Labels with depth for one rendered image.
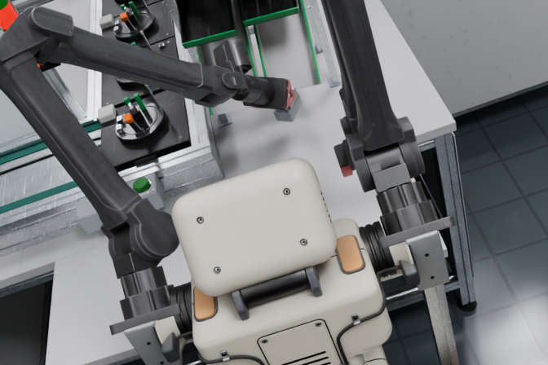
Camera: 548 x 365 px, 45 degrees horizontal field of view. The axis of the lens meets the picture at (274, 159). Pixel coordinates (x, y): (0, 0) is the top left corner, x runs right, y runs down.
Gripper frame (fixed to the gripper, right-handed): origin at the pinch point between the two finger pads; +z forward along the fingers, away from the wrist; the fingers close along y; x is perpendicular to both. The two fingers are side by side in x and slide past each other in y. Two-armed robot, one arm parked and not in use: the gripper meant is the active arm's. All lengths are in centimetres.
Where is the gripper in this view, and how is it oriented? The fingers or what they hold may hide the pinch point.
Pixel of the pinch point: (283, 96)
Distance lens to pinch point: 154.4
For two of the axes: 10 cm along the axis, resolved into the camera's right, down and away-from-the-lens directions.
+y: -8.7, -1.0, 4.8
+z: 4.8, 0.2, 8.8
